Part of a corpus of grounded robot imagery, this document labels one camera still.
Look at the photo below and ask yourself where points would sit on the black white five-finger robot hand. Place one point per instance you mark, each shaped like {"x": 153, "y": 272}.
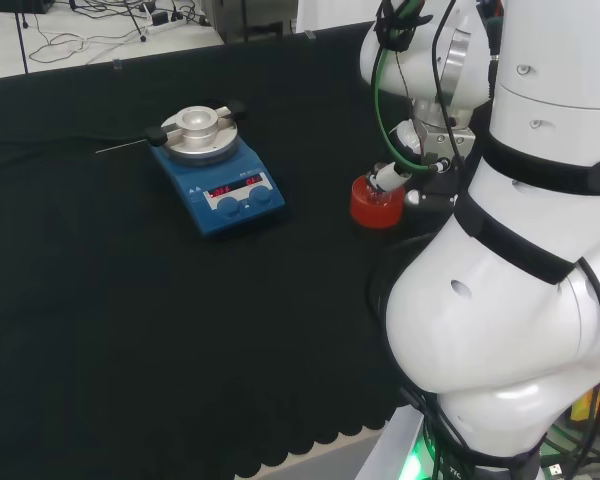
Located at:
{"x": 437, "y": 187}

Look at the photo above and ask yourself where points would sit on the clear glass round-bottom flask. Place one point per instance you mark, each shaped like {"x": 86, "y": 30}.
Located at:
{"x": 380, "y": 198}

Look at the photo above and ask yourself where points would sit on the small clear cloth clip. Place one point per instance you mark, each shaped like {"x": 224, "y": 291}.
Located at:
{"x": 117, "y": 64}
{"x": 309, "y": 34}

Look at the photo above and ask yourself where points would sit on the heater with blue base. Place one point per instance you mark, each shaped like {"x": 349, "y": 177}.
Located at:
{"x": 220, "y": 175}

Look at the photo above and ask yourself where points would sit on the grey metal cabinet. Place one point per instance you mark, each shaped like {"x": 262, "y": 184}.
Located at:
{"x": 250, "y": 20}

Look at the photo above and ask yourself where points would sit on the yellow stop button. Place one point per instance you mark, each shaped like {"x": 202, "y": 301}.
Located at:
{"x": 587, "y": 400}

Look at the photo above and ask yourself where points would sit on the white power strip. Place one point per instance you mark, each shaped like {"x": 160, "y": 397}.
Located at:
{"x": 165, "y": 26}

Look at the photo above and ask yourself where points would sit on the thin metal heater probe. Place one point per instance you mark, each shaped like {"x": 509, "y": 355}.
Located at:
{"x": 122, "y": 147}

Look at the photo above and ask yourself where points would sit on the black bench cloth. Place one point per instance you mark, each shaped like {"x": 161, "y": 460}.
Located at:
{"x": 130, "y": 310}

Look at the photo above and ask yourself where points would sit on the black tripod leg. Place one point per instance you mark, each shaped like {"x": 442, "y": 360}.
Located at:
{"x": 138, "y": 25}

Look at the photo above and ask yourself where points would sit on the black tripod pole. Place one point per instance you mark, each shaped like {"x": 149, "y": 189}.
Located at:
{"x": 22, "y": 40}

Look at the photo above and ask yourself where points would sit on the black box on floor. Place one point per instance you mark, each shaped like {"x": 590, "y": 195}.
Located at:
{"x": 20, "y": 5}

